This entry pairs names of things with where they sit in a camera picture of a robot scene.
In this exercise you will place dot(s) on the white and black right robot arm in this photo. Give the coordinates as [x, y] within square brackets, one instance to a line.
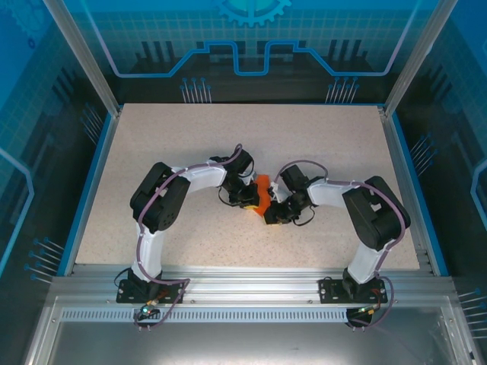
[361, 258]

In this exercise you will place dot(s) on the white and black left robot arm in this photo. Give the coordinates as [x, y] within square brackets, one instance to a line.
[148, 251]

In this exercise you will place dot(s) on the grey metal tray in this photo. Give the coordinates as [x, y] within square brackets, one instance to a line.
[247, 342]

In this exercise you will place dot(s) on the aluminium frame rail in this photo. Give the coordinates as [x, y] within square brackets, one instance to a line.
[251, 283]

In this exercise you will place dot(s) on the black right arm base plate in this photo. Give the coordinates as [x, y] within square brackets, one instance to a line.
[329, 291]

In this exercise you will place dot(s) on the aluminium side rail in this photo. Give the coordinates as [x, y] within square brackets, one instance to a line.
[403, 190]

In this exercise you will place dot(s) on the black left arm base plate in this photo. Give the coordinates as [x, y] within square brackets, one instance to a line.
[125, 292]

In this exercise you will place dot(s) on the aluminium frame post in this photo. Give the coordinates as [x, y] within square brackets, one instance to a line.
[83, 61]
[418, 61]

